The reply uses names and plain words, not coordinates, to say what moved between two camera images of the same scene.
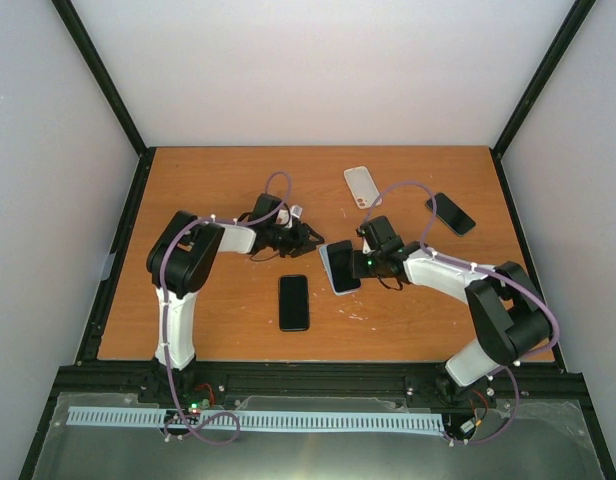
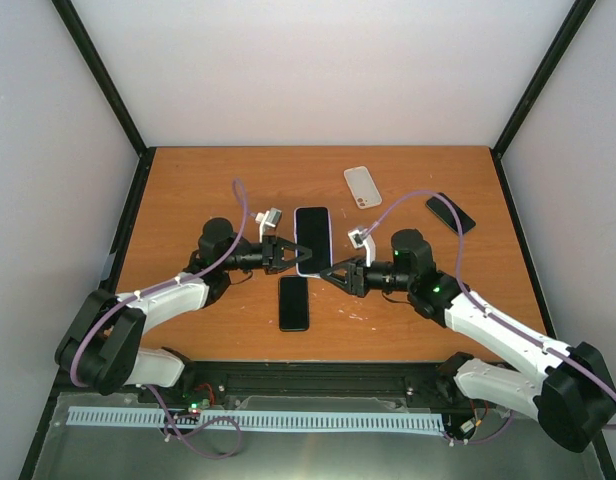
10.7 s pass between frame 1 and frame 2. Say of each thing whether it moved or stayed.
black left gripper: moved
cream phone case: stayed
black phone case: stayed
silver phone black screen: stayed
